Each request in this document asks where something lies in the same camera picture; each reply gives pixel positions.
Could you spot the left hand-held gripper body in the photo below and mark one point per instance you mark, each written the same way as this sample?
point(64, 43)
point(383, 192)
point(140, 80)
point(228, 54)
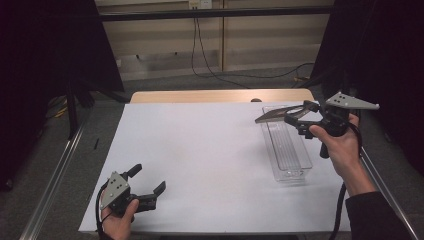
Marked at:
point(115, 191)

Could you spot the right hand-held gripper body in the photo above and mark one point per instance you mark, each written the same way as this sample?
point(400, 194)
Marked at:
point(336, 123)

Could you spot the clear plastic container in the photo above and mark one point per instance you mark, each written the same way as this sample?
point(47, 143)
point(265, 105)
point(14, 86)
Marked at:
point(286, 153)

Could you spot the person's right hand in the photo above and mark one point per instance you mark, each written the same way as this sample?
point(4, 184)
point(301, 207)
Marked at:
point(343, 150)

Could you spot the person's left hand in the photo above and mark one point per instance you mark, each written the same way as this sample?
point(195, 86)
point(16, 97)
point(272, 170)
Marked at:
point(118, 228)

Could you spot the small black floor object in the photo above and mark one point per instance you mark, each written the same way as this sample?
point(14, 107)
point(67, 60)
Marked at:
point(96, 143)

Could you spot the dark round table knob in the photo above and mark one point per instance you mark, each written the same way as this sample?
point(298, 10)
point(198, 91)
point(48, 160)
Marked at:
point(256, 100)

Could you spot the white board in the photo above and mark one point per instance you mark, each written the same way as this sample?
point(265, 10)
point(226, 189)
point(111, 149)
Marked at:
point(186, 150)

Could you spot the black metal stand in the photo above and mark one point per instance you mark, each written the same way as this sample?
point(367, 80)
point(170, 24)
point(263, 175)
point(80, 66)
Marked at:
point(71, 110)

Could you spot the black curtain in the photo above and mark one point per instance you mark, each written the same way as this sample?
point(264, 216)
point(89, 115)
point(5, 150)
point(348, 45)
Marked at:
point(383, 50)
point(40, 66)

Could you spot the wooden table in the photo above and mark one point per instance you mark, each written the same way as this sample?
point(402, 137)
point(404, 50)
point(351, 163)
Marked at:
point(200, 96)

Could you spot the black horizontal bar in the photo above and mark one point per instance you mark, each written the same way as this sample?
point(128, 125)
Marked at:
point(206, 13)

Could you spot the metal floor rail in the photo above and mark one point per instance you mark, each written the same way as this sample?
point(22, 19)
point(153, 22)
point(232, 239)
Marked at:
point(376, 176)
point(53, 186)

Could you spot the white wall outlet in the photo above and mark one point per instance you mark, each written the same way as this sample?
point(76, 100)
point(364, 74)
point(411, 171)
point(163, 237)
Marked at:
point(200, 4)

